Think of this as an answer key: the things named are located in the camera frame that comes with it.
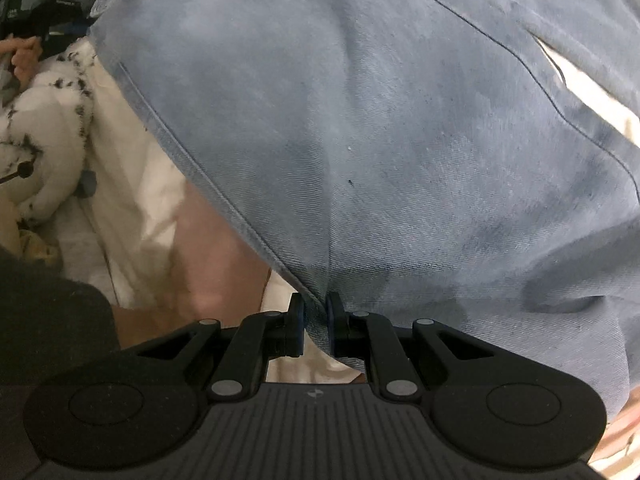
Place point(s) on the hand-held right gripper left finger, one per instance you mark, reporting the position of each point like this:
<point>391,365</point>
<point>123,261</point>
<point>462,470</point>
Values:
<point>299,325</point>

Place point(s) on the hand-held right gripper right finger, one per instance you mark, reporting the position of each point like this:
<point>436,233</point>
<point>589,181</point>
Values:
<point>331,325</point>

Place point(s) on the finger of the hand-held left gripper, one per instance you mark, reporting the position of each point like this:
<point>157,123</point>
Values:
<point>75,29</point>

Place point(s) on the blue denim jeans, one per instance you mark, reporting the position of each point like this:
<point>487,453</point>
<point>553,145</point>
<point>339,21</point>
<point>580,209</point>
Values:
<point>375,135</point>

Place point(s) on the person's left hand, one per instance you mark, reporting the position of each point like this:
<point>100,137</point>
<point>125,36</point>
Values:
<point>25,57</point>

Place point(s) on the spotted white plush toy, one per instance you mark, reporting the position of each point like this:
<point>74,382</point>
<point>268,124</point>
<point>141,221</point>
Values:
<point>45,135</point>

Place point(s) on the printed cream bed sheet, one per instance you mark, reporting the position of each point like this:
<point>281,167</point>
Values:
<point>130,170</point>

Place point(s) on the dark cloth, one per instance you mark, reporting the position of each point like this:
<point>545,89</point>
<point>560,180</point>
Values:
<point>45,320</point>

